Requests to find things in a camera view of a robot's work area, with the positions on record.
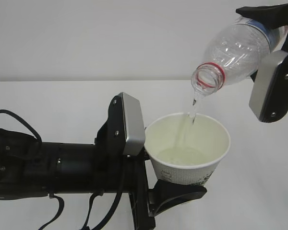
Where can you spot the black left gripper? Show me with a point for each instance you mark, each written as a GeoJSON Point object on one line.
{"type": "Point", "coordinates": [125, 174]}

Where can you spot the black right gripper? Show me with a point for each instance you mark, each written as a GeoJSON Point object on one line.
{"type": "Point", "coordinates": [273, 17]}

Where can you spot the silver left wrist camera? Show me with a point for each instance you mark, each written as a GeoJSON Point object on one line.
{"type": "Point", "coordinates": [133, 124]}

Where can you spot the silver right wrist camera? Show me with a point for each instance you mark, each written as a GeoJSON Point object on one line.
{"type": "Point", "coordinates": [265, 76]}

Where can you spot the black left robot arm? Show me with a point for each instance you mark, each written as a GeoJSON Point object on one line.
{"type": "Point", "coordinates": [30, 167]}

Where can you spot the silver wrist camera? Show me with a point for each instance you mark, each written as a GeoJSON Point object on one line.
{"type": "Point", "coordinates": [133, 124]}
{"type": "Point", "coordinates": [265, 76]}

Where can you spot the white paper cup green print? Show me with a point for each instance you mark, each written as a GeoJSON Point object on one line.
{"type": "Point", "coordinates": [185, 150]}

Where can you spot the clear plastic water bottle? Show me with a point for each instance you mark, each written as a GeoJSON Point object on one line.
{"type": "Point", "coordinates": [233, 55]}

